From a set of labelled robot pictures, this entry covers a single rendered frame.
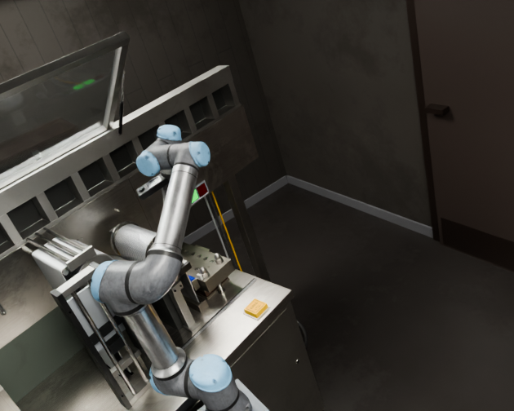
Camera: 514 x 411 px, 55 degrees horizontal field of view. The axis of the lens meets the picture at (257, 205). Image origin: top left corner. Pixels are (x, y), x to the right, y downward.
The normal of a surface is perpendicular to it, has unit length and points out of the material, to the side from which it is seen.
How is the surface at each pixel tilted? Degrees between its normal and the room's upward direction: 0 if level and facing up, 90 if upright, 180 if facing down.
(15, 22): 90
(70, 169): 90
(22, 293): 90
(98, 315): 90
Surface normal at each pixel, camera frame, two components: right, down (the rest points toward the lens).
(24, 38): 0.57, 0.27
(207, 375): -0.15, -0.83
